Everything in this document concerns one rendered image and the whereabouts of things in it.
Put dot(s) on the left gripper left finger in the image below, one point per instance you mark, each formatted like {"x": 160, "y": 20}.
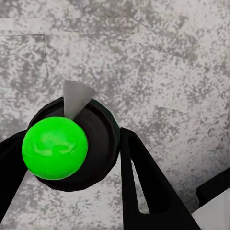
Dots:
{"x": 12, "y": 169}

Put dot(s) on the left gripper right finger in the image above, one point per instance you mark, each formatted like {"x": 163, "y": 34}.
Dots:
{"x": 167, "y": 211}

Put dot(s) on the insectifuge atomizer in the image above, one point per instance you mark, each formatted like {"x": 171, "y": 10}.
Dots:
{"x": 73, "y": 142}

